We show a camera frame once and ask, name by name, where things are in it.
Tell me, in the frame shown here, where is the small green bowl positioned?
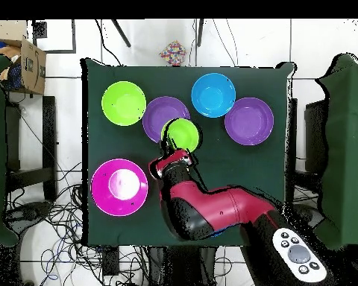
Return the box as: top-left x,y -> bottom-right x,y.
160,118 -> 201,154

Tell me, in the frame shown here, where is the purple bowl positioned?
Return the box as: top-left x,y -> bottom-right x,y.
224,97 -> 275,147
142,95 -> 192,144

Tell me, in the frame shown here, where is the dark green table cloth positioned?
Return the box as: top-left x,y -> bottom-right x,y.
80,57 -> 296,248

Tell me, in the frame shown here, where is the large pink bowl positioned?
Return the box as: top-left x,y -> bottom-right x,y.
90,157 -> 150,217

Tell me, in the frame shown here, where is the large green bowl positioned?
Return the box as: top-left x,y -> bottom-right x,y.
101,80 -> 148,127

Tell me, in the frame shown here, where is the large blue bowl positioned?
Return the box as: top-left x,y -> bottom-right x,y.
190,72 -> 237,119

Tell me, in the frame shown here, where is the multicoloured bundle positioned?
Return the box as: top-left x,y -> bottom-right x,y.
159,39 -> 187,66

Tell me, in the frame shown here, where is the cardboard box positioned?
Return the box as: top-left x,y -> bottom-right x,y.
0,36 -> 48,96

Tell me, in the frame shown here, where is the black bench frame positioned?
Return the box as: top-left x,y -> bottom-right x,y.
4,95 -> 60,203

